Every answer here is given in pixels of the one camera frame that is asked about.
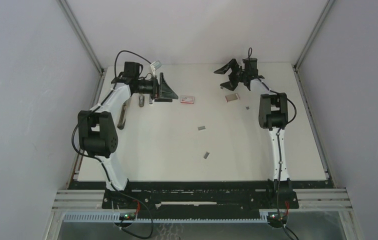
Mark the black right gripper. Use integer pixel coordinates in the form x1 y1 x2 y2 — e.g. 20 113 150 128
214 59 247 92

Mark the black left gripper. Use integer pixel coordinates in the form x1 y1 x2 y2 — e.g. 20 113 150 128
134 73 178 103

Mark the red white staple box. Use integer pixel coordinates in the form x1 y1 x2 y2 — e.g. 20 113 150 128
180 95 195 104

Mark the beige small stapler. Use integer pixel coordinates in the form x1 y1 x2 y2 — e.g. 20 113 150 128
138 94 145 108

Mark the black and grey large stapler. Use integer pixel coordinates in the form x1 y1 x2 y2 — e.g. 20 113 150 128
117 98 131 130

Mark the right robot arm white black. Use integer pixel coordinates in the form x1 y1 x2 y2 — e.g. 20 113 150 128
213 57 292 208

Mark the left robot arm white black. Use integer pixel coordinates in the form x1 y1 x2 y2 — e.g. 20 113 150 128
73 61 179 209

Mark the open grey staple box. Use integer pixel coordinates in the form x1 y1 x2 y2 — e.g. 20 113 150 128
225 93 240 102

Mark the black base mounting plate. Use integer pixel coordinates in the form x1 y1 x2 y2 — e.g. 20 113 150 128
55 180 345 220

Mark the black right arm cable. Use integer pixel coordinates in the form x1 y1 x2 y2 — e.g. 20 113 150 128
246 47 298 229

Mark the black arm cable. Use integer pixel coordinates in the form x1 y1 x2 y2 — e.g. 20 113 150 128
246 47 298 229
71 50 153 238

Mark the right aluminium frame post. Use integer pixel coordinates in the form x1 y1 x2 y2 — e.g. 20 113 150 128
293 0 337 70

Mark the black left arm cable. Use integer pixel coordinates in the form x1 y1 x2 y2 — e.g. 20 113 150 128
71 50 153 238

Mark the white cable duct strip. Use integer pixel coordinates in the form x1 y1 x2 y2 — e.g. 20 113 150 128
62 211 268 223

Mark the aluminium frame corner post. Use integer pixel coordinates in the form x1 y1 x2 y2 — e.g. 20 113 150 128
56 0 105 75

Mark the aluminium front rail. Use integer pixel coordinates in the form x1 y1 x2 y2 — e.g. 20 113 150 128
52 188 353 212

